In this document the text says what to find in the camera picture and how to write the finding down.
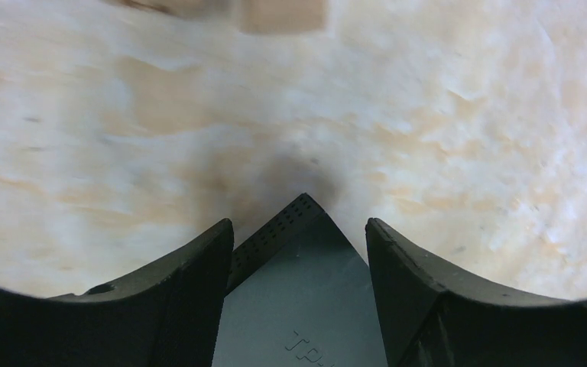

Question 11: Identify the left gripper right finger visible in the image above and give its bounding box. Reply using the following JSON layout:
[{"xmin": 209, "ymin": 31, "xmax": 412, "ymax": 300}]
[{"xmin": 365, "ymin": 218, "xmax": 587, "ymax": 366}]

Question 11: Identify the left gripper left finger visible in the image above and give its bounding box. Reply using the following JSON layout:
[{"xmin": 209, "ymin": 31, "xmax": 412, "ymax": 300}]
[{"xmin": 0, "ymin": 219, "xmax": 233, "ymax": 366}]

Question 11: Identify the black network switch box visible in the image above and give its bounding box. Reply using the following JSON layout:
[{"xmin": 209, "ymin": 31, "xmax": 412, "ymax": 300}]
[{"xmin": 212, "ymin": 193, "xmax": 387, "ymax": 367}]

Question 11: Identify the plain wooden cube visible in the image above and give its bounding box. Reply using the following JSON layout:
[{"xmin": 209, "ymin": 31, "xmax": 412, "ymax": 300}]
[{"xmin": 239, "ymin": 0, "xmax": 329, "ymax": 35}]

